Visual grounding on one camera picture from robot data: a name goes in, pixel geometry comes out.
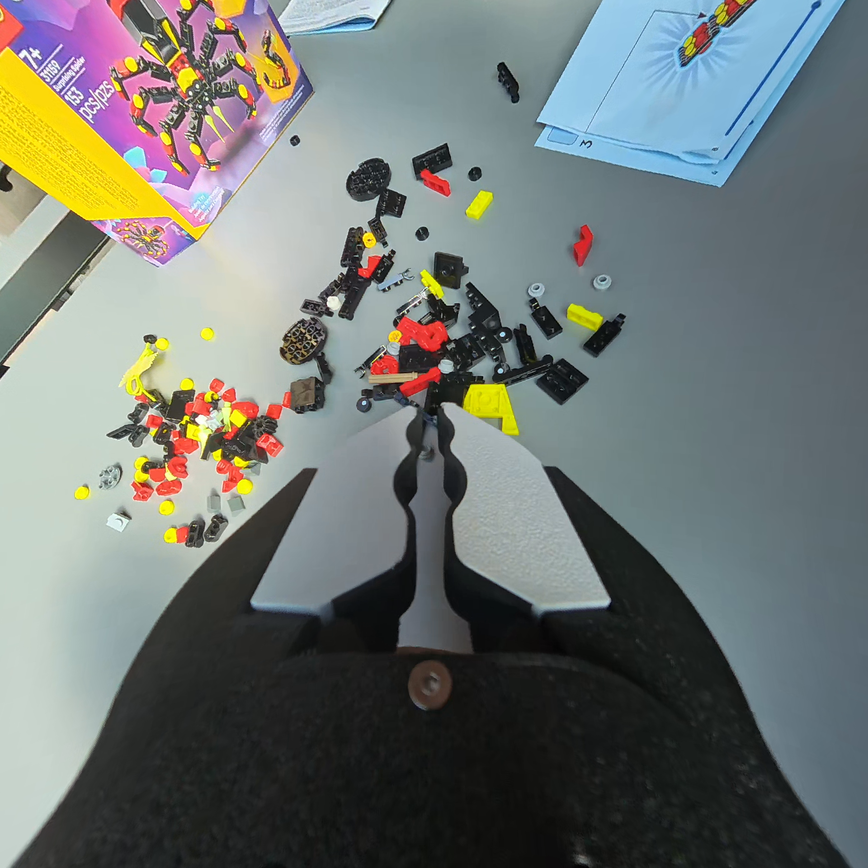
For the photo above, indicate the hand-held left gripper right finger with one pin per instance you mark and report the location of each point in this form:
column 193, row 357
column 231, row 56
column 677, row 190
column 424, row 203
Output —
column 522, row 529

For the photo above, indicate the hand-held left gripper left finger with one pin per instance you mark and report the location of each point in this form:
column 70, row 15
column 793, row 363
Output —
column 339, row 529

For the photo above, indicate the pile of mostly black bricks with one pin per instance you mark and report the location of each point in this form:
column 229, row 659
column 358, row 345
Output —
column 488, row 400

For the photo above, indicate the grey desk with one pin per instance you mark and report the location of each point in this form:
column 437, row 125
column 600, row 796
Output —
column 678, row 441

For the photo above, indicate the pile of small red yellow bricks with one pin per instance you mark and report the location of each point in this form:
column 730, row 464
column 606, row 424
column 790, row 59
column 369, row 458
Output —
column 166, row 485

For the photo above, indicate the open blue instruction booklet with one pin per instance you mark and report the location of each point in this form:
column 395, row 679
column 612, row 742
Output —
column 644, row 102

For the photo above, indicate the black bar brick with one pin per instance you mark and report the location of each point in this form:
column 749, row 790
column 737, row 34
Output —
column 508, row 83

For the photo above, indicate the purple toy brick box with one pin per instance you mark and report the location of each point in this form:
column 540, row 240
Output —
column 102, row 135

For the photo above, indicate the closed booklet with minifigure print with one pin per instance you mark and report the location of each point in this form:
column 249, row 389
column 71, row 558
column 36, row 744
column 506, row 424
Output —
column 332, row 13

